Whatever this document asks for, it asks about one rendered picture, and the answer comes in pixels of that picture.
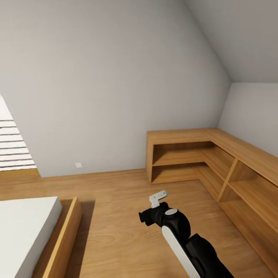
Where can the fixed window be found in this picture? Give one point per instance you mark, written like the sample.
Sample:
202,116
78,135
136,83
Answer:
15,159

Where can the bookcase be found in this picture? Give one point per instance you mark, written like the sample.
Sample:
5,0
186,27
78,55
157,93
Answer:
250,199
219,157
168,153

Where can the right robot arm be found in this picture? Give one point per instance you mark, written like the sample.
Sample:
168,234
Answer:
197,255

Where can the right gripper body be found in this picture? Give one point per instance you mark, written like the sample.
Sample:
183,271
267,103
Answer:
150,214

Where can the bed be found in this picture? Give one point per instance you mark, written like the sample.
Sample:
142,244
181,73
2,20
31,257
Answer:
37,236

